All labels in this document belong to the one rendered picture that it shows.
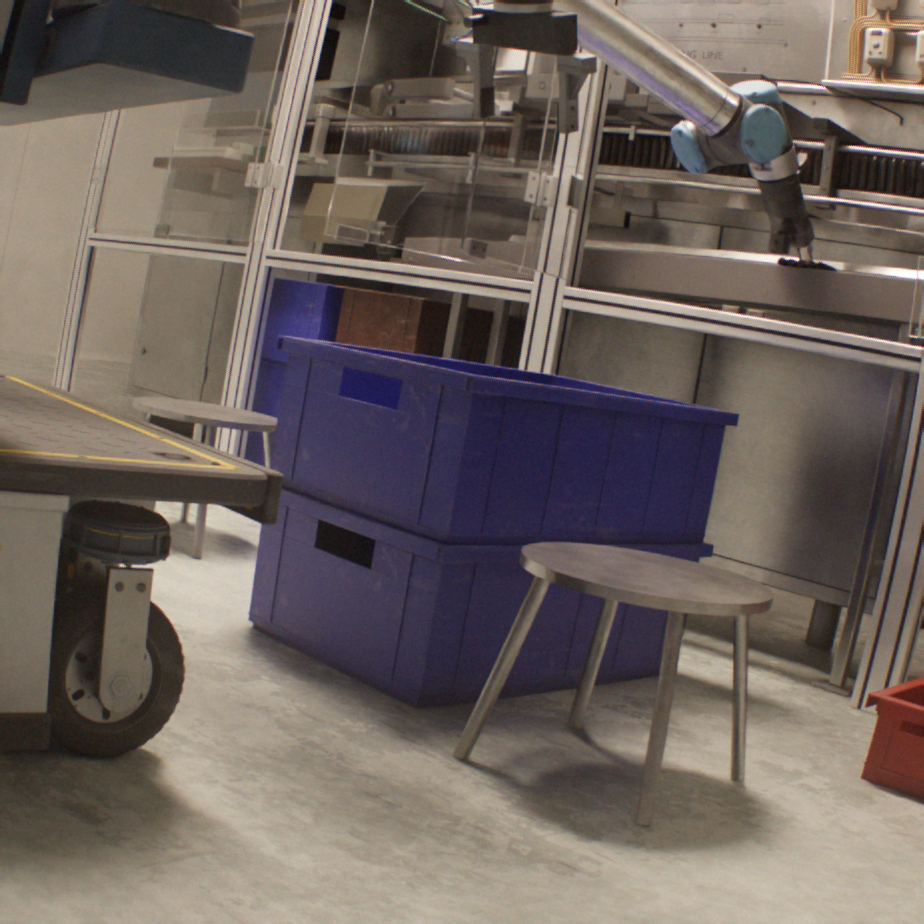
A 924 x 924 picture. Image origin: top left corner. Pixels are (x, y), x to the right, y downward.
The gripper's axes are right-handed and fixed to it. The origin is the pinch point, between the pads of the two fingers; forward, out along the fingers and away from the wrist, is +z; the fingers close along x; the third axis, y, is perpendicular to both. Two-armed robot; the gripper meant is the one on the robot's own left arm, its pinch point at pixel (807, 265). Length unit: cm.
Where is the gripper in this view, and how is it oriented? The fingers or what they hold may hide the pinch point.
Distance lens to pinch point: 233.2
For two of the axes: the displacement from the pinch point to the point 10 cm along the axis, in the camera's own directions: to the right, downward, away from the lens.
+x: 7.1, 1.4, -6.9
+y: -6.2, 5.9, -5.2
